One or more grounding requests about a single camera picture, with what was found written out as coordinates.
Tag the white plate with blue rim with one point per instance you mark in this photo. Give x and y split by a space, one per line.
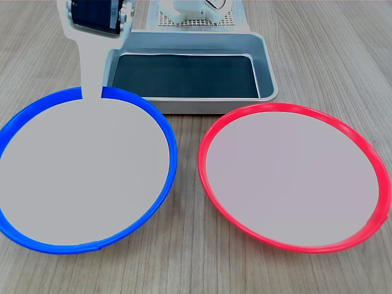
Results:
82 174

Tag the black mat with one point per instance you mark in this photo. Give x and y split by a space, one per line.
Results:
183 76

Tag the pale perforated plate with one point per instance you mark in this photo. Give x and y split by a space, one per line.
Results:
232 16

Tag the steel tray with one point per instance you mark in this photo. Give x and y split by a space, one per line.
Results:
266 61

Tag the white plate with red rim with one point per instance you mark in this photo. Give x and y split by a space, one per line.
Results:
291 180

